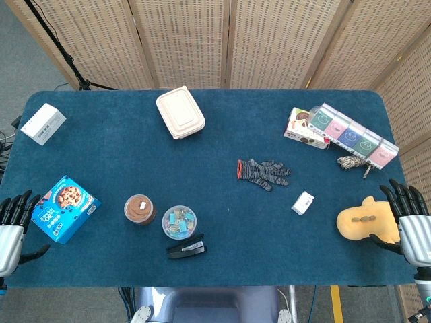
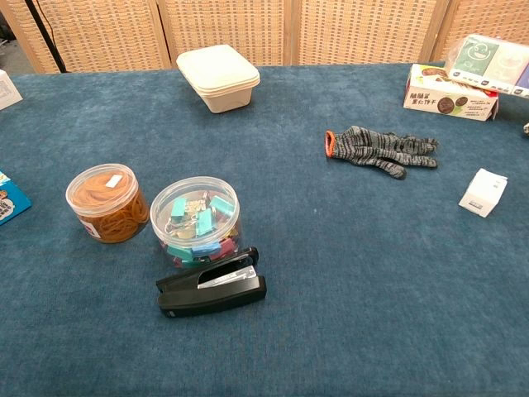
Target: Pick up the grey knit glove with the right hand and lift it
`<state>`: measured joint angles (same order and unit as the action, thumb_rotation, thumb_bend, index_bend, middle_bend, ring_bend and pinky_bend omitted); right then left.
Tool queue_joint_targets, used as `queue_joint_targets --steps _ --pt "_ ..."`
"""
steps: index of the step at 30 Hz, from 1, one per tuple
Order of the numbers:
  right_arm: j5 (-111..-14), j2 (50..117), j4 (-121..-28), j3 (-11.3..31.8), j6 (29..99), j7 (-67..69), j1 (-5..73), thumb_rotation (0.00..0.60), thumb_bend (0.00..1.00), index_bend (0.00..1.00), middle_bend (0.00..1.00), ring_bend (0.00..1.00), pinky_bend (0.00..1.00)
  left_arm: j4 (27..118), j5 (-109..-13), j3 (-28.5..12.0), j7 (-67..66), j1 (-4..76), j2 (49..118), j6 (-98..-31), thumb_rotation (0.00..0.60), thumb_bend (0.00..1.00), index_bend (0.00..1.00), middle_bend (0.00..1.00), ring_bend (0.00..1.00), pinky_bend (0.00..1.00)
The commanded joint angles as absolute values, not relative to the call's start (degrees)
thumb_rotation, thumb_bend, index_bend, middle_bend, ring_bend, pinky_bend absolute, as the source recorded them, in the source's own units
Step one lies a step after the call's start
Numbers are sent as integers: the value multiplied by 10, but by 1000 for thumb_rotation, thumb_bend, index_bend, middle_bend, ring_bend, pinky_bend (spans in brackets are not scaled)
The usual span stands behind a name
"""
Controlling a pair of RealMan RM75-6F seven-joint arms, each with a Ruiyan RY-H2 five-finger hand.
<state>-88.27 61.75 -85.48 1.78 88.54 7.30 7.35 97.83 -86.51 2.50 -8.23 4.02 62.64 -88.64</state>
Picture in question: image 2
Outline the dark grey patterned cloth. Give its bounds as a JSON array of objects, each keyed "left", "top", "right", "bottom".
[{"left": 324, "top": 125, "right": 440, "bottom": 181}]

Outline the clear jar of binder clips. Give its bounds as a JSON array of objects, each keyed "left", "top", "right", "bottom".
[{"left": 149, "top": 176, "right": 245, "bottom": 270}]

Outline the blue table cloth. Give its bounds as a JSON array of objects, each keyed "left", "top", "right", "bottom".
[{"left": 0, "top": 61, "right": 529, "bottom": 397}]

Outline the black stapler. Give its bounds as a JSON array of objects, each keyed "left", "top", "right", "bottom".
[{"left": 155, "top": 246, "right": 268, "bottom": 319}]

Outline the cream lidded lunch box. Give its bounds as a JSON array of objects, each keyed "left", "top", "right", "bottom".
[{"left": 175, "top": 44, "right": 261, "bottom": 114}]

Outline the clear jar of rubber bands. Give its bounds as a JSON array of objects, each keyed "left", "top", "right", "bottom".
[{"left": 64, "top": 163, "right": 150, "bottom": 245}]

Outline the woven rattan folding screen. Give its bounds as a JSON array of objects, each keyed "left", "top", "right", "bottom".
[{"left": 0, "top": 0, "right": 529, "bottom": 74}]

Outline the white chocolate cookie box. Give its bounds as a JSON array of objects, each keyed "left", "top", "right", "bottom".
[{"left": 403, "top": 63, "right": 500, "bottom": 122}]

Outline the small white carton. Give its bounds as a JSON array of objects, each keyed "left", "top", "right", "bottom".
[{"left": 458, "top": 167, "right": 508, "bottom": 218}]

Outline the blue cookie box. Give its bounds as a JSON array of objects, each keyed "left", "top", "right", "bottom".
[{"left": 0, "top": 170, "right": 33, "bottom": 227}]

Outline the multicolour tissue multipack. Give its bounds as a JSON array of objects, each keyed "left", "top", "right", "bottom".
[{"left": 444, "top": 34, "right": 529, "bottom": 98}]

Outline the large white cardboard box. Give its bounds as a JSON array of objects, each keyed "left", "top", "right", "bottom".
[{"left": 0, "top": 69, "right": 24, "bottom": 112}]

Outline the black tripod stand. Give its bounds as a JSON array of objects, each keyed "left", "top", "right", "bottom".
[{"left": 25, "top": 0, "right": 67, "bottom": 74}]

